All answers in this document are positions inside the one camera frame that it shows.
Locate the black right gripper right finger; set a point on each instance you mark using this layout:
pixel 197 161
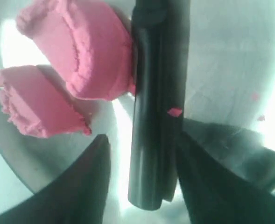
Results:
pixel 226 174

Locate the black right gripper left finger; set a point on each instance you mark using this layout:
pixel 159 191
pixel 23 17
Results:
pixel 77 196

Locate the black knife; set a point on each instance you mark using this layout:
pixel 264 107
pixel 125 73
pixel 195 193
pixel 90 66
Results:
pixel 161 32

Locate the smaller pink dough piece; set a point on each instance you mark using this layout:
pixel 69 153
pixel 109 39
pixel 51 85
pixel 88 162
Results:
pixel 35 106

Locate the round steel plate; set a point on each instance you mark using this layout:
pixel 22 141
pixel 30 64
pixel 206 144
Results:
pixel 226 61

